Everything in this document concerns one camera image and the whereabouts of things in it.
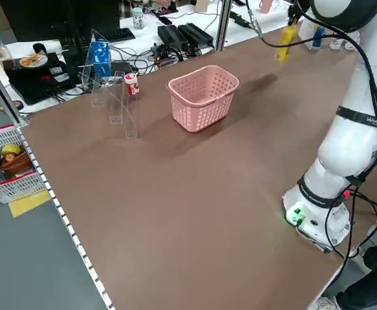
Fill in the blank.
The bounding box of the yellow drink bottle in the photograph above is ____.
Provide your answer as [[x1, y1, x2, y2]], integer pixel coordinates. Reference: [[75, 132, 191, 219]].
[[274, 24, 297, 65]]

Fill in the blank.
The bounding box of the pink plastic basket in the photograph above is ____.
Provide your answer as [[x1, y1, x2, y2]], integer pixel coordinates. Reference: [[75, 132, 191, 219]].
[[166, 65, 241, 133]]

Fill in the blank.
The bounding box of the brown wicker basket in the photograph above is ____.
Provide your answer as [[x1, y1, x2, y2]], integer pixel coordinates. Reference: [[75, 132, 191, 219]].
[[0, 150, 34, 177]]

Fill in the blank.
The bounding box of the water bottle with white cap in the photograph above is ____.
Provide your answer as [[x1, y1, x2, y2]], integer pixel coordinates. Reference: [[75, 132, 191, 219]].
[[312, 25, 327, 49]]

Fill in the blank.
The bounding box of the black power strip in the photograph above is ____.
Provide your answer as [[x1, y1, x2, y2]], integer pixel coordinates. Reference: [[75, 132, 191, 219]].
[[229, 11, 251, 28]]

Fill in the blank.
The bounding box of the wooden box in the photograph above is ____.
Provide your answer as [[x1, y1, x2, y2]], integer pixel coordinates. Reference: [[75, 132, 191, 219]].
[[193, 0, 211, 13]]

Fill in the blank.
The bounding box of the black power supply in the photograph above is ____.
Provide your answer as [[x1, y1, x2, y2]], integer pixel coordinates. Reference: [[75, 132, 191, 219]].
[[177, 23, 214, 49], [157, 25, 189, 51]]

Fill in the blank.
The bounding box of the patterned glass jar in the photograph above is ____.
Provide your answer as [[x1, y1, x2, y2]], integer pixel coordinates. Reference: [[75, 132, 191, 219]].
[[132, 6, 145, 30]]

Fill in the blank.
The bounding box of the black keyboard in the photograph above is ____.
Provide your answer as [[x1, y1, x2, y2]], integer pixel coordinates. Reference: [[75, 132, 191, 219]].
[[105, 28, 136, 42]]

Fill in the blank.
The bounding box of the small red white bottle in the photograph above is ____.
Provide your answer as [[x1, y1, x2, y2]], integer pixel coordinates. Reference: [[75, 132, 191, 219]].
[[124, 73, 140, 96]]

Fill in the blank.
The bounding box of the blue carton box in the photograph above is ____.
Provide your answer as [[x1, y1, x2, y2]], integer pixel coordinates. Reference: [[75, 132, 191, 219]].
[[89, 40, 113, 78]]

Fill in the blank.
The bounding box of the clear acrylic stepped shelf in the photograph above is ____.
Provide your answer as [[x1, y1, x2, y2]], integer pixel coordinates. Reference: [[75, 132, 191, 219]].
[[78, 28, 141, 140]]

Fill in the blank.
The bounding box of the black monitor stand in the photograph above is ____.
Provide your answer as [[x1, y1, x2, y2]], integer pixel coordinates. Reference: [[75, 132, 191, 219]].
[[60, 21, 91, 67]]

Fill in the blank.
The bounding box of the black monitor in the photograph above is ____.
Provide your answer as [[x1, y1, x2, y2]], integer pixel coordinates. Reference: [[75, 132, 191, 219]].
[[0, 0, 121, 43]]

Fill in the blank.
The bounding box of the black box device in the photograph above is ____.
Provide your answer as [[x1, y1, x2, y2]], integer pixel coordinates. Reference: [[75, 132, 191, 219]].
[[3, 51, 81, 106]]

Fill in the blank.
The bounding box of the round printed disc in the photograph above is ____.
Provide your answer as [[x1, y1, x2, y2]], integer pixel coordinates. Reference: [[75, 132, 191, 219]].
[[18, 54, 49, 69]]

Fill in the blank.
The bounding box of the person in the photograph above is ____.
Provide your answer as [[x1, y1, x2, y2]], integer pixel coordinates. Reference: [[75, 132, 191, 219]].
[[314, 238, 377, 310]]

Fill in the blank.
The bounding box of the yellow green fruit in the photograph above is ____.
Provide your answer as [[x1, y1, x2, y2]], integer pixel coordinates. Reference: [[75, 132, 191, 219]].
[[1, 144, 23, 156]]

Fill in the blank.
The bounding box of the white crate with red rim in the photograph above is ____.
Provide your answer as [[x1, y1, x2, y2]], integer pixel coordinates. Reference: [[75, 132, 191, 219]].
[[0, 124, 49, 205]]

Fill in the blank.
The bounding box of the yellow floor sheet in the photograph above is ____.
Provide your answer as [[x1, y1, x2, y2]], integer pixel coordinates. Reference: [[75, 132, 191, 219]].
[[8, 190, 52, 219]]

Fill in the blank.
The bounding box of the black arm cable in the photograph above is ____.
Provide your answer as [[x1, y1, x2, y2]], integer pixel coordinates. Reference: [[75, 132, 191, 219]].
[[245, 0, 377, 259]]

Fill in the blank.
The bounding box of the aluminium camera post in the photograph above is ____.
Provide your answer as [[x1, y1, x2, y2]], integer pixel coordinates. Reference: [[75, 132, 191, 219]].
[[215, 0, 233, 51]]

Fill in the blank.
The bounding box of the circuit board with wires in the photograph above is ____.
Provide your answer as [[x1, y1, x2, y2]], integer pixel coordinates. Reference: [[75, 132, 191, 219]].
[[150, 43, 184, 67]]

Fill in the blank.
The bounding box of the aluminium frame post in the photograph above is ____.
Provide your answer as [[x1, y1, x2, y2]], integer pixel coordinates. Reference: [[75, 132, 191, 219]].
[[0, 51, 30, 127]]

